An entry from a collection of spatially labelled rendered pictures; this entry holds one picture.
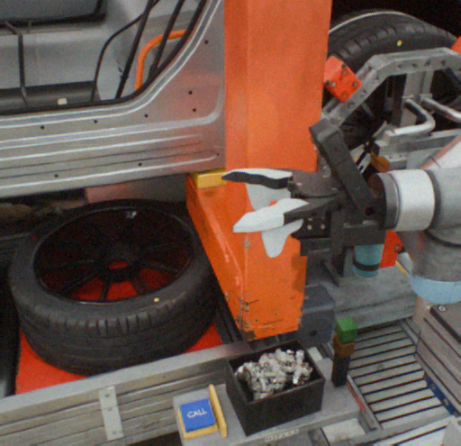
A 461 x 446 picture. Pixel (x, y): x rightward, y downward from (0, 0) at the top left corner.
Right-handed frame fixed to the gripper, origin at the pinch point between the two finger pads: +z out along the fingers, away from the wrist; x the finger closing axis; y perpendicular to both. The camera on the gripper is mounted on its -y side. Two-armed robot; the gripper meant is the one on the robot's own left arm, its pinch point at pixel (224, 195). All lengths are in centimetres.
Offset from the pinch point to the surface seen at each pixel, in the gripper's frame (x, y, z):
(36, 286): 81, 63, 51
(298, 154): 46, 12, -19
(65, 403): 52, 81, 40
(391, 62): 81, 1, -51
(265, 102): 43.1, 0.1, -11.5
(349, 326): 39, 53, -31
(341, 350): 39, 60, -30
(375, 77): 83, 5, -47
